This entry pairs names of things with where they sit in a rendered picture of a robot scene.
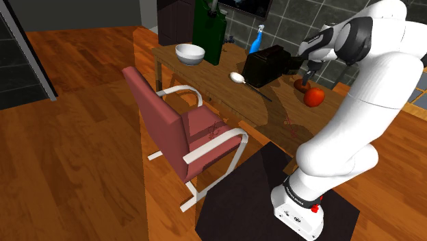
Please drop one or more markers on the dark robot stand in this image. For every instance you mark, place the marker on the dark robot stand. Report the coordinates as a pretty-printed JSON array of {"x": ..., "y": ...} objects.
[{"x": 240, "y": 203}]

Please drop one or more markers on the dark wooden cabinet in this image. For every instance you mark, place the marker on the dark wooden cabinet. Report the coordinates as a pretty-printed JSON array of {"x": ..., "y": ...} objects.
[{"x": 175, "y": 21}]

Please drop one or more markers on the white bowl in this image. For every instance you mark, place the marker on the white bowl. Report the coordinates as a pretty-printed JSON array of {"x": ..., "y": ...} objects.
[{"x": 190, "y": 53}]

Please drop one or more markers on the dark red round fruit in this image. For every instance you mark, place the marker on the dark red round fruit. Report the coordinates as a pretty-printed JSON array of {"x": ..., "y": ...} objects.
[{"x": 300, "y": 87}]

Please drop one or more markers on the grey framed glass door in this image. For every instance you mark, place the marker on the grey framed glass door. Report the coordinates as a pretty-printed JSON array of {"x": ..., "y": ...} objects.
[{"x": 20, "y": 50}]

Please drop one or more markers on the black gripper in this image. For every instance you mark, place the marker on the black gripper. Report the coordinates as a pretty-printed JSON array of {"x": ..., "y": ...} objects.
[{"x": 314, "y": 65}]

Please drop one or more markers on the green canister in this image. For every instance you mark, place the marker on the green canister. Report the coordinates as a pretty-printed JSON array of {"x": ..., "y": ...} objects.
[{"x": 208, "y": 36}]

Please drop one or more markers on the red apple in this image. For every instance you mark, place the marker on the red apple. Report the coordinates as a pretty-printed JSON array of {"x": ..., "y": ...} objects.
[{"x": 314, "y": 97}]

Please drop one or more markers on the black toaster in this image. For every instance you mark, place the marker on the black toaster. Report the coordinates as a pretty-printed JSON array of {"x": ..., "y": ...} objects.
[{"x": 263, "y": 65}]

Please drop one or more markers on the dark wall screen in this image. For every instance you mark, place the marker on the dark wall screen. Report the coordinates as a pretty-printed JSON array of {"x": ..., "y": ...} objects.
[{"x": 248, "y": 6}]

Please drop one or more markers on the wooden table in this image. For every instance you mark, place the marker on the wooden table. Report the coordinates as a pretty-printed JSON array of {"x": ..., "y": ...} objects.
[{"x": 226, "y": 91}]

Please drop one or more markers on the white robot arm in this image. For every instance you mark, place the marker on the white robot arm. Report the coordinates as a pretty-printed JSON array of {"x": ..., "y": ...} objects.
[{"x": 367, "y": 110}]

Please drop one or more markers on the red chair with white frame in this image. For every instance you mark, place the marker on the red chair with white frame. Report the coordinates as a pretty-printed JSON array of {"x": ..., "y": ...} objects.
[{"x": 160, "y": 117}]

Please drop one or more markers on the blue spray bottle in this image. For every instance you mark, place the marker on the blue spray bottle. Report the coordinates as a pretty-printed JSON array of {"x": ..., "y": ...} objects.
[{"x": 255, "y": 45}]

